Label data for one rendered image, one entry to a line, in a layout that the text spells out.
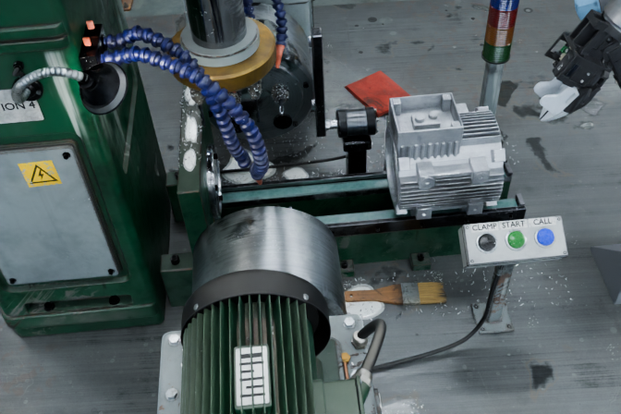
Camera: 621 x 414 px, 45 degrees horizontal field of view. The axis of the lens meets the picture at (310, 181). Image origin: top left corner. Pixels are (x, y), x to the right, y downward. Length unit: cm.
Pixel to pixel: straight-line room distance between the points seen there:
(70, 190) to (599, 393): 99
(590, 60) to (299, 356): 73
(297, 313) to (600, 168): 114
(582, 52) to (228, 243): 65
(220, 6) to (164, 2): 279
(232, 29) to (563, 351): 86
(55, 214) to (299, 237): 41
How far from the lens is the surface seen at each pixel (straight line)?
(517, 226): 132
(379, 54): 212
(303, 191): 157
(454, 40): 219
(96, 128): 116
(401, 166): 139
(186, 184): 130
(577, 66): 130
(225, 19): 119
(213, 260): 119
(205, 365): 84
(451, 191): 143
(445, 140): 139
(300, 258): 116
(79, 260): 138
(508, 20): 167
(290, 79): 158
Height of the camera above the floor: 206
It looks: 46 degrees down
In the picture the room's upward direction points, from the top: 4 degrees counter-clockwise
